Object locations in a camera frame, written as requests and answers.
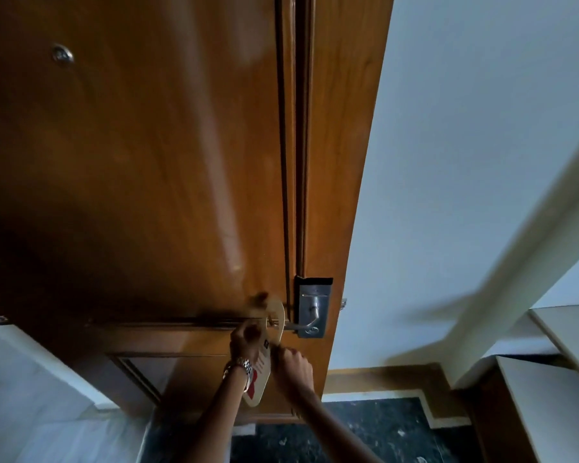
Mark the brown wooden baseboard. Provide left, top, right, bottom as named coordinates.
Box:
left=322, top=363, right=473, bottom=430

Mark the white marble stair step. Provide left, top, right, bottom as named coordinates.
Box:
left=496, top=356, right=579, bottom=463
left=530, top=304, right=579, bottom=394

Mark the silver door peephole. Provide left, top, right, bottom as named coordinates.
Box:
left=51, top=43, right=75, bottom=66

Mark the person's left forearm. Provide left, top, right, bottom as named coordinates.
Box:
left=186, top=370, right=252, bottom=463

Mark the silver door lock plate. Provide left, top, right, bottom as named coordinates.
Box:
left=294, top=276, right=334, bottom=339

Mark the person's right hand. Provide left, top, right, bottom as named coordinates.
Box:
left=271, top=347, right=316, bottom=406

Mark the silver lever door handle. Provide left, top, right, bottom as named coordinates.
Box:
left=283, top=304, right=329, bottom=334

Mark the beige door hanger sign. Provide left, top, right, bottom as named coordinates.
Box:
left=241, top=298, right=287, bottom=408

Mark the brown wooden door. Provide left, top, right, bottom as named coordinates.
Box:
left=0, top=0, right=297, bottom=426

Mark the person's left hand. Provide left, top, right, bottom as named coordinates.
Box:
left=230, top=318, right=268, bottom=360

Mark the silver wristwatch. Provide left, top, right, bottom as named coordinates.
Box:
left=223, top=357, right=254, bottom=393

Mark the person's right forearm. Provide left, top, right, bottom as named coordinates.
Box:
left=292, top=388, right=384, bottom=463

